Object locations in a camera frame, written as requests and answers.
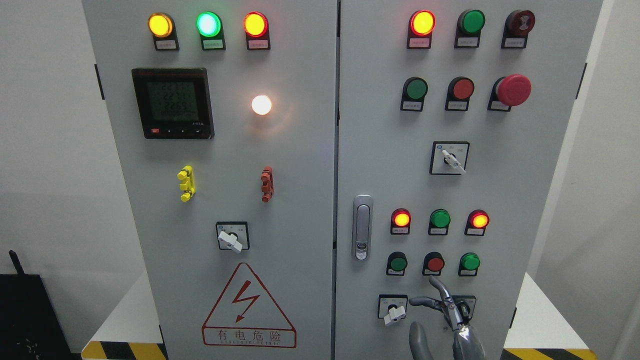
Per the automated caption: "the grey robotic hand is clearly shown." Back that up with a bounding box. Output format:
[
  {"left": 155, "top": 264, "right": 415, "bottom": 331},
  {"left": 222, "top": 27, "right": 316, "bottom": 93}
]
[{"left": 408, "top": 275, "right": 486, "bottom": 360}]

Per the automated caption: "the green push button lower right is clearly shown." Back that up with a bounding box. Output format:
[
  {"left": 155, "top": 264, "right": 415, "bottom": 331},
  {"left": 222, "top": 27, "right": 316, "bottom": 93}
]
[{"left": 457, "top": 252, "right": 481, "bottom": 277}]

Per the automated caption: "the green push button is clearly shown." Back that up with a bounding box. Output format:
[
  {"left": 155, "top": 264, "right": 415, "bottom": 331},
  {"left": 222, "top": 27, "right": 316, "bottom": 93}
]
[
  {"left": 454, "top": 9, "right": 486, "bottom": 49},
  {"left": 457, "top": 252, "right": 481, "bottom": 277}
]

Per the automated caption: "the red push button lower middle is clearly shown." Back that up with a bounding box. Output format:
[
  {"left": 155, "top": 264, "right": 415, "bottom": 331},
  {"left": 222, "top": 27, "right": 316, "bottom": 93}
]
[{"left": 422, "top": 251, "right": 446, "bottom": 276}]

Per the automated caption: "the green start button lower left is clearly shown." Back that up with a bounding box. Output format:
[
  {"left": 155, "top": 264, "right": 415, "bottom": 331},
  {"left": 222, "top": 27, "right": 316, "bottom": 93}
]
[{"left": 385, "top": 251, "right": 409, "bottom": 276}]

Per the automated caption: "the red push button second row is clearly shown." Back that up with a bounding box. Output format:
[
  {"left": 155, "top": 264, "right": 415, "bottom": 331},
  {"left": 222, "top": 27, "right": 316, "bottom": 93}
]
[{"left": 445, "top": 76, "right": 475, "bottom": 112}]

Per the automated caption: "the green push button second row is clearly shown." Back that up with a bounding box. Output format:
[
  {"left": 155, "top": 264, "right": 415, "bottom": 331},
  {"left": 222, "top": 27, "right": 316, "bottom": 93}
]
[{"left": 400, "top": 76, "right": 429, "bottom": 112}]

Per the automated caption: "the green push button top right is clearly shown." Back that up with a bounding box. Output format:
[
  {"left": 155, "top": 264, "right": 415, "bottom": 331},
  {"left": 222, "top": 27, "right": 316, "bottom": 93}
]
[{"left": 454, "top": 9, "right": 486, "bottom": 49}]

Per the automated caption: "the red indicator lamp lower right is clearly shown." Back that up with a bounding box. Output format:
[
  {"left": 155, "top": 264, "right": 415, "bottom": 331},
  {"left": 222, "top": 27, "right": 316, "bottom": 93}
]
[{"left": 464, "top": 209, "right": 490, "bottom": 237}]

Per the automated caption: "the red indicator lamp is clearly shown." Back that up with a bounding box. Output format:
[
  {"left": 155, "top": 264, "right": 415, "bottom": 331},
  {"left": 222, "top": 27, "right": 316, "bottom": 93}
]
[
  {"left": 390, "top": 208, "right": 412, "bottom": 235},
  {"left": 464, "top": 209, "right": 490, "bottom": 237}
]

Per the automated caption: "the green indicator lamp lower middle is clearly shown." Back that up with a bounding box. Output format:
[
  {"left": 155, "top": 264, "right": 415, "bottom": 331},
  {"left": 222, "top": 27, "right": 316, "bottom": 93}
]
[{"left": 428, "top": 208, "right": 451, "bottom": 236}]

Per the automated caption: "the green indicator lamp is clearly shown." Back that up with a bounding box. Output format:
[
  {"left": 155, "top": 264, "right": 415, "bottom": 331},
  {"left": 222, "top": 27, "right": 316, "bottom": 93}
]
[
  {"left": 196, "top": 11, "right": 226, "bottom": 51},
  {"left": 428, "top": 208, "right": 451, "bottom": 236}
]

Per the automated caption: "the red indicator lamp lower left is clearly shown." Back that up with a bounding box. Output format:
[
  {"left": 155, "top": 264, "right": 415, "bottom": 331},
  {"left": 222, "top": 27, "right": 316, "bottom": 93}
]
[{"left": 390, "top": 208, "right": 412, "bottom": 235}]

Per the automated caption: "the red high voltage warning sticker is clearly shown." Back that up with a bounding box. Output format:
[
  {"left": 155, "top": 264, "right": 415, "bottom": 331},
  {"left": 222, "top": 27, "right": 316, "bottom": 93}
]
[{"left": 201, "top": 262, "right": 297, "bottom": 348}]

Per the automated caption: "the right grey cabinet door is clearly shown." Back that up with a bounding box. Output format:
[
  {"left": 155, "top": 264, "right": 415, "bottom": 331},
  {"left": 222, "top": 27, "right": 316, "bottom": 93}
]
[{"left": 334, "top": 0, "right": 602, "bottom": 360}]

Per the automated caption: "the grey cabinet door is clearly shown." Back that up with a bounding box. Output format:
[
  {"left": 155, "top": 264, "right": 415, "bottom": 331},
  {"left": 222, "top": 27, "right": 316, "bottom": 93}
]
[
  {"left": 82, "top": 0, "right": 338, "bottom": 360},
  {"left": 334, "top": 0, "right": 602, "bottom": 360}
]

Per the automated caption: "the red mushroom emergency stop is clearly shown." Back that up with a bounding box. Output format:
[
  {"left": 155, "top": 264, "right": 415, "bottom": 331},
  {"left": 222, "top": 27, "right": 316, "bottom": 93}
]
[{"left": 487, "top": 73, "right": 532, "bottom": 112}]

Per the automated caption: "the red terminal connector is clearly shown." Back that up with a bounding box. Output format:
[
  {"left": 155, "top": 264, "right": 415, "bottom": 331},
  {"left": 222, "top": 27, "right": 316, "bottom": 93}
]
[{"left": 260, "top": 166, "right": 274, "bottom": 203}]

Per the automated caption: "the white glowing indicator lamp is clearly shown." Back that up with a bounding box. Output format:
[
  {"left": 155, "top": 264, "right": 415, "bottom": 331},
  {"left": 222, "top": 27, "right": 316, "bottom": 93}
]
[{"left": 251, "top": 95, "right": 273, "bottom": 116}]

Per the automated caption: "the red-rimmed lamp right door top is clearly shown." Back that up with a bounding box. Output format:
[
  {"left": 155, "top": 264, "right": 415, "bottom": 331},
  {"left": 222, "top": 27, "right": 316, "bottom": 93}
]
[{"left": 406, "top": 9, "right": 436, "bottom": 50}]

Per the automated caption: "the dark red buzzer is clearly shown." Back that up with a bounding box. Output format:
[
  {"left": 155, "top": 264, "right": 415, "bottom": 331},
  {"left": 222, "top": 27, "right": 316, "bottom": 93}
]
[{"left": 501, "top": 9, "right": 536, "bottom": 49}]

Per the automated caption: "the yellow terminal connector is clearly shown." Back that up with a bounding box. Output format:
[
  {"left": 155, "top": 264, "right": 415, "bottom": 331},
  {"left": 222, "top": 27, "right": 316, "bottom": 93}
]
[{"left": 177, "top": 165, "right": 196, "bottom": 203}]

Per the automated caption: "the left grey cabinet door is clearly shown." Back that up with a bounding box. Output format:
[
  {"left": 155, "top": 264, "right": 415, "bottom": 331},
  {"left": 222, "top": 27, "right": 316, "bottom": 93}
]
[{"left": 82, "top": 0, "right": 338, "bottom": 360}]

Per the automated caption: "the white platform with hazard stripes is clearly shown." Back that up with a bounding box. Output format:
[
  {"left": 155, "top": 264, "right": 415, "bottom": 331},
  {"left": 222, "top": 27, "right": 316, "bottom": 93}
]
[{"left": 80, "top": 273, "right": 597, "bottom": 360}]

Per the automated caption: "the black digital power meter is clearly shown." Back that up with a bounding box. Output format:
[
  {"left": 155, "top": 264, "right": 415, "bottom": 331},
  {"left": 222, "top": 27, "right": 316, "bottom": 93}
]
[{"left": 131, "top": 67, "right": 215, "bottom": 140}]

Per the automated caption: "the red-rimmed indicator lamp left door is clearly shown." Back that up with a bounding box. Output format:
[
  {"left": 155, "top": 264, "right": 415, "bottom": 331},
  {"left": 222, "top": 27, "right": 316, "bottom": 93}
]
[{"left": 243, "top": 11, "right": 271, "bottom": 51}]

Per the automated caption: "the green indicator lamp top left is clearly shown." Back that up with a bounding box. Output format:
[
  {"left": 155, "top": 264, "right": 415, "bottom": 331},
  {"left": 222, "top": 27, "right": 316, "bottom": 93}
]
[{"left": 196, "top": 11, "right": 226, "bottom": 51}]

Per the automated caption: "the black box with antenna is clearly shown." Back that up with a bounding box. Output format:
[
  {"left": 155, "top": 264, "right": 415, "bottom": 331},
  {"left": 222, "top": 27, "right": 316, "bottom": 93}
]
[{"left": 0, "top": 250, "right": 73, "bottom": 360}]

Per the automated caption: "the yellow indicator lamp top left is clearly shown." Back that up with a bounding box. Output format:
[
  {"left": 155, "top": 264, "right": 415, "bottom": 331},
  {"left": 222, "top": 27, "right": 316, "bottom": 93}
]
[{"left": 147, "top": 13, "right": 179, "bottom": 51}]

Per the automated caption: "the black rotary knob switch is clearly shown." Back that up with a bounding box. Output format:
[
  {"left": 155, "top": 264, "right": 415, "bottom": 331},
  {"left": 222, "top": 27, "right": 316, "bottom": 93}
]
[{"left": 443, "top": 295, "right": 477, "bottom": 330}]

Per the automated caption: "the lower white selector switch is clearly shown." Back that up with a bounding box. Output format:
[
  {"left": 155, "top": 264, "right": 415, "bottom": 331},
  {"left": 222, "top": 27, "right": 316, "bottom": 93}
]
[{"left": 377, "top": 294, "right": 409, "bottom": 327}]

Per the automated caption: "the silver door latch handle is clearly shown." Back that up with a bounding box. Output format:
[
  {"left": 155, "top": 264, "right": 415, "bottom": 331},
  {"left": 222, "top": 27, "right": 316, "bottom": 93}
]
[{"left": 352, "top": 194, "right": 374, "bottom": 261}]

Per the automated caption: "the upper right white selector switch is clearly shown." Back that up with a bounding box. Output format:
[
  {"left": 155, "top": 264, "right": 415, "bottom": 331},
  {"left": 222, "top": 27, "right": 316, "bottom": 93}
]
[{"left": 429, "top": 141, "right": 470, "bottom": 175}]

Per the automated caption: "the left door white selector switch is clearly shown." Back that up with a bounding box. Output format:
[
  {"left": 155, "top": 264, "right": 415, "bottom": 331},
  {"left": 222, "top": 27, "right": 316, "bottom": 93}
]
[{"left": 215, "top": 221, "right": 250, "bottom": 254}]

